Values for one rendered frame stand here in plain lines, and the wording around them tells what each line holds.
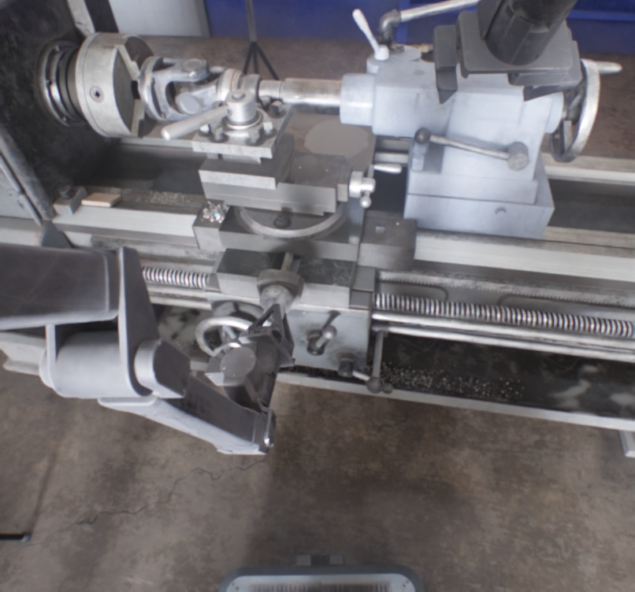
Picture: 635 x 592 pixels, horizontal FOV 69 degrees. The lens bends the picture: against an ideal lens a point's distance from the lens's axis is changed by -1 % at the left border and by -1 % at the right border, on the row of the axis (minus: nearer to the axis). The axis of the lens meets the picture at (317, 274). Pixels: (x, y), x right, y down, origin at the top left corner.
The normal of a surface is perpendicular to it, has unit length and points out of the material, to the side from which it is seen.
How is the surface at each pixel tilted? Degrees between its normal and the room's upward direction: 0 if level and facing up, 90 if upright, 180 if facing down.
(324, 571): 45
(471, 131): 76
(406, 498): 0
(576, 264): 36
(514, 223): 90
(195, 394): 81
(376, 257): 90
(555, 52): 30
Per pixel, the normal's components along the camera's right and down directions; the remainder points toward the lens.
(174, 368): 0.98, -0.06
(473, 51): -0.03, -0.19
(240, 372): -0.18, -0.67
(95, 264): 0.91, -0.11
